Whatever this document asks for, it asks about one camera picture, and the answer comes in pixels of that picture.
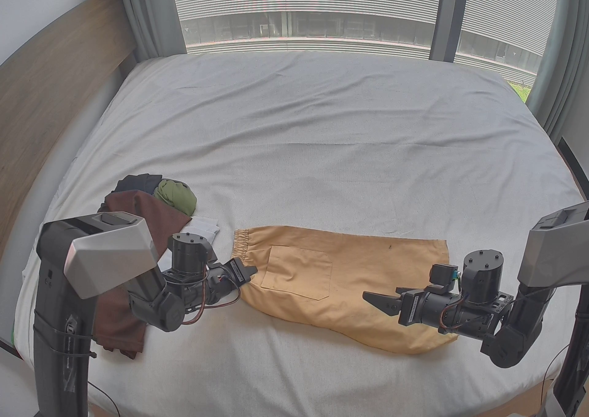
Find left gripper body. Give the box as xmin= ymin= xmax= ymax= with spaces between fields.
xmin=214 ymin=258 xmax=253 ymax=301

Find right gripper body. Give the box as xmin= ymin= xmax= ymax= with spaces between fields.
xmin=398 ymin=287 xmax=464 ymax=329

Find mustard yellow shorts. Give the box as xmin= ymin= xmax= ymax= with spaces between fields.
xmin=234 ymin=225 xmax=461 ymax=355

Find bed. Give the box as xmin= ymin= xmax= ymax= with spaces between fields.
xmin=0 ymin=0 xmax=589 ymax=417

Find white garment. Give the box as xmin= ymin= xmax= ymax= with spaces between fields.
xmin=156 ymin=216 xmax=221 ymax=269

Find green garment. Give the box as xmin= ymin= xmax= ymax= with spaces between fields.
xmin=153 ymin=179 xmax=198 ymax=216

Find brown waffle garment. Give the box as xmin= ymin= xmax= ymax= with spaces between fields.
xmin=94 ymin=190 xmax=191 ymax=361

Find black garment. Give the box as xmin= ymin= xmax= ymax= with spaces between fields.
xmin=114 ymin=174 xmax=163 ymax=197

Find grey-green curtain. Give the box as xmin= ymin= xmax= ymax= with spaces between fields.
xmin=525 ymin=0 xmax=589 ymax=142
xmin=96 ymin=0 xmax=187 ymax=64

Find window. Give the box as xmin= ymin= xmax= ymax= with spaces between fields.
xmin=166 ymin=0 xmax=560 ymax=101

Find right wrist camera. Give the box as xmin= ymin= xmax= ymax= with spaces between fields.
xmin=429 ymin=263 xmax=461 ymax=294

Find black cable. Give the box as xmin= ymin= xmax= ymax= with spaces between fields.
xmin=87 ymin=381 xmax=121 ymax=417
xmin=542 ymin=344 xmax=577 ymax=417

